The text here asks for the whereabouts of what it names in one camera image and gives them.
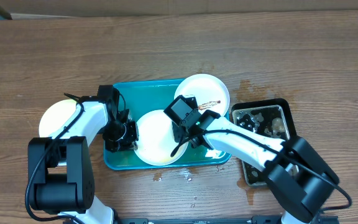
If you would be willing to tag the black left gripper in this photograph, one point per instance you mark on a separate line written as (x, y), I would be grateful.
(128, 144)

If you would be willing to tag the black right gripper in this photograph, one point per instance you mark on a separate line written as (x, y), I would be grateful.
(182, 135)

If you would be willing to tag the white plate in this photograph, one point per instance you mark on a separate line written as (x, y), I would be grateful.
(156, 139)
(210, 93)

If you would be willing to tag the pale yellow plate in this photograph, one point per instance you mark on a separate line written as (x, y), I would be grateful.
(55, 117)

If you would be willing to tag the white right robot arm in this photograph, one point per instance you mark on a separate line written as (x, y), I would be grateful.
(295, 173)

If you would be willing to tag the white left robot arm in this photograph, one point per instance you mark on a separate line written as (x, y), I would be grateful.
(61, 181)

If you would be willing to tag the teal plastic tray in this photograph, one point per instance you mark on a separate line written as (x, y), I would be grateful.
(142, 97)

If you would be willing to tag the black soapy water tray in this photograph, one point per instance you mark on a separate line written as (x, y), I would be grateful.
(271, 118)

